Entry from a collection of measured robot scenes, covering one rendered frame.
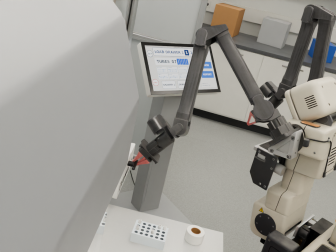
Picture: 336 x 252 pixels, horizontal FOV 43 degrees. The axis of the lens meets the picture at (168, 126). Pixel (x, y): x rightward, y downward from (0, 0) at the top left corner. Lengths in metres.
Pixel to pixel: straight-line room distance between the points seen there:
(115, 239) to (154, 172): 1.29
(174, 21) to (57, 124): 2.85
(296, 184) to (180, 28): 1.74
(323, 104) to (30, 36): 1.41
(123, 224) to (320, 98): 0.89
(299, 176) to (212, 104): 2.93
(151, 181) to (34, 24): 2.45
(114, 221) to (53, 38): 1.26
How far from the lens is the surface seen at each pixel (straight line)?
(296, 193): 1.90
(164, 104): 2.60
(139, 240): 1.60
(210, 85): 2.65
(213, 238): 1.73
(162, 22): 3.27
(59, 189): 0.43
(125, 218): 1.70
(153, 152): 1.73
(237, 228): 3.18
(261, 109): 1.65
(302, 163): 1.84
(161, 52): 2.51
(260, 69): 4.56
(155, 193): 2.96
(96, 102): 0.55
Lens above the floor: 1.78
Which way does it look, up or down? 24 degrees down
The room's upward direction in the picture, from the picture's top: 13 degrees clockwise
